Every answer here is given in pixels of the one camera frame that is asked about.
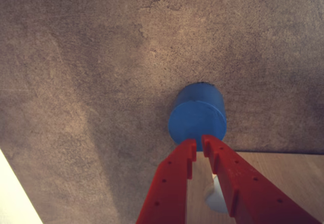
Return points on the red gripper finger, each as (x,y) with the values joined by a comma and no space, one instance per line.
(248,183)
(172,183)

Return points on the blue cylinder block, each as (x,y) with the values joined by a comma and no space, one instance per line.
(197,117)

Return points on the wooden shape sorter box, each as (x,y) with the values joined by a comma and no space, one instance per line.
(278,178)

